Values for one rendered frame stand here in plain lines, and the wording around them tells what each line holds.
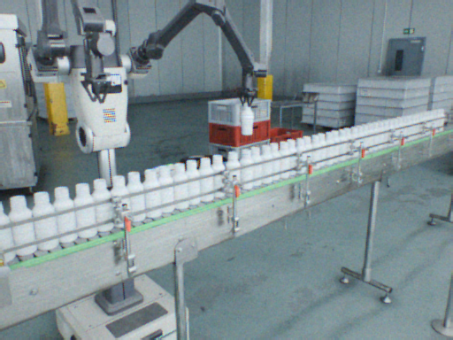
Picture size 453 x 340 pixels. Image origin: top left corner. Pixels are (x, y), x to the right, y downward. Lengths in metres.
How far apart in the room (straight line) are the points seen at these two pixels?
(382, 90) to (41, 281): 7.38
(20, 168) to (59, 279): 3.81
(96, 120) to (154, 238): 0.71
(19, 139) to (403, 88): 6.29
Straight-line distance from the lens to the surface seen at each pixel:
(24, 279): 1.23
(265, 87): 11.67
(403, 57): 12.23
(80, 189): 1.23
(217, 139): 4.13
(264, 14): 11.80
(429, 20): 12.09
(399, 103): 7.93
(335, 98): 8.68
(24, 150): 4.96
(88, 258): 1.27
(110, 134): 1.88
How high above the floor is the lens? 1.52
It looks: 16 degrees down
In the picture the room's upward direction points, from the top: straight up
